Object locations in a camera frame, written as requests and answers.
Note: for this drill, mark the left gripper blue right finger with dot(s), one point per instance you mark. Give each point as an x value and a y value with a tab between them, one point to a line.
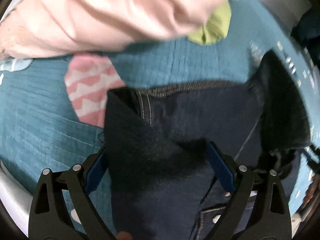
270	217

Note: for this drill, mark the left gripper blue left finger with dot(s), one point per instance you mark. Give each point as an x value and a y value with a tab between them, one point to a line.
49	217

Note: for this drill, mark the dark blue denim jeans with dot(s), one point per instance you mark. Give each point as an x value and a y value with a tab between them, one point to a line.
162	184

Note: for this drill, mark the teal quilted bed mattress cover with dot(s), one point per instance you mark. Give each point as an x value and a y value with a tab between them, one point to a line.
53	113

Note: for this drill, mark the navy and yellow puffer jacket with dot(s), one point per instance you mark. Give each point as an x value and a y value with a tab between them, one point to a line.
307	28

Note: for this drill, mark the green quilt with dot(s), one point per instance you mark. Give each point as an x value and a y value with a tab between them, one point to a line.
216	28

